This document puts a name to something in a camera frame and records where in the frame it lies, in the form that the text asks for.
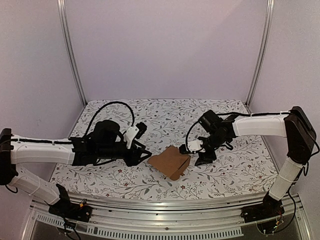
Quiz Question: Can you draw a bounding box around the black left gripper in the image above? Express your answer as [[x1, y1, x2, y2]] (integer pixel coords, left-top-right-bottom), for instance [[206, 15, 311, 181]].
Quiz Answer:
[[97, 141, 152, 167]]

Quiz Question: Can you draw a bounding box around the brown cardboard box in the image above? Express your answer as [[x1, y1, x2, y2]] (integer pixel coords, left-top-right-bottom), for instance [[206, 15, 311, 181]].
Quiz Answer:
[[148, 145, 191, 181]]

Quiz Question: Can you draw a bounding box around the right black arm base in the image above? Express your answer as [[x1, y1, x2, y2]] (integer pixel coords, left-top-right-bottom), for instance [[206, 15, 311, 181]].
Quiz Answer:
[[240, 192, 285, 223]]

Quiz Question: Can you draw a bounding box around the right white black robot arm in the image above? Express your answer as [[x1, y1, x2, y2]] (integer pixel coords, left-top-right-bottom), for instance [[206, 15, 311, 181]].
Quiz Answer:
[[188, 107, 319, 200]]

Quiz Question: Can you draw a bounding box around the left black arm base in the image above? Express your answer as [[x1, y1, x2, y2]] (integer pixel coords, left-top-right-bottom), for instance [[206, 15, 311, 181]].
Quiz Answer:
[[48, 184, 93, 223]]

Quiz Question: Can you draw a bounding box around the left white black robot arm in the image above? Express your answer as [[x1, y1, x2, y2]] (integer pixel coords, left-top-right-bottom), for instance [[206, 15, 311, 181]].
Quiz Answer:
[[0, 120, 152, 217]]

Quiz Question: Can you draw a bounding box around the floral patterned table mat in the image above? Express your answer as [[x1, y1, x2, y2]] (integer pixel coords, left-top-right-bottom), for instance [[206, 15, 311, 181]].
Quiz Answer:
[[49, 98, 279, 202]]

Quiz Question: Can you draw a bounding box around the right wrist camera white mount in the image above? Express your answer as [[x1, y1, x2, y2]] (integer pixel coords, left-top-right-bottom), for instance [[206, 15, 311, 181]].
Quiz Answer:
[[179, 140, 205, 154]]

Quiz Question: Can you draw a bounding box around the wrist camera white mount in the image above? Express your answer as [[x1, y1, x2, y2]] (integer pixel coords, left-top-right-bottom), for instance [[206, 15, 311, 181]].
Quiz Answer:
[[179, 140, 205, 154], [123, 122, 147, 149]]

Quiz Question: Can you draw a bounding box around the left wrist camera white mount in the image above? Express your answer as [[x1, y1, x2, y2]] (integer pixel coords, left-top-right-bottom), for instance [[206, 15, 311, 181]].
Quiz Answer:
[[123, 122, 147, 149]]

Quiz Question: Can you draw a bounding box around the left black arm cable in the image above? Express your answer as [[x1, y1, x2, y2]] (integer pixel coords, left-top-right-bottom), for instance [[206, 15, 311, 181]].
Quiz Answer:
[[84, 101, 136, 138]]

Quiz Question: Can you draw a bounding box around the aluminium front rail frame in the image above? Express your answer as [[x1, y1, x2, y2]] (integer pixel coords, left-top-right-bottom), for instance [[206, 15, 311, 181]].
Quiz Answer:
[[22, 193, 313, 240]]

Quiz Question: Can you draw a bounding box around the left aluminium frame post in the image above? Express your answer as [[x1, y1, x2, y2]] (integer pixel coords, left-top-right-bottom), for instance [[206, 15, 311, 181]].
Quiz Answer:
[[57, 0, 88, 107]]

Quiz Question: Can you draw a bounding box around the aluminium frame post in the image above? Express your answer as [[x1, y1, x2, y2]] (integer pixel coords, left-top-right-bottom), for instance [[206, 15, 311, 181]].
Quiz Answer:
[[57, 0, 88, 107], [245, 0, 275, 108]]

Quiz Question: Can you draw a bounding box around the right aluminium frame post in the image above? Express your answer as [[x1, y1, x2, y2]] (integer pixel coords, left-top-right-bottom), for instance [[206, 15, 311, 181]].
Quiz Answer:
[[245, 0, 275, 108]]

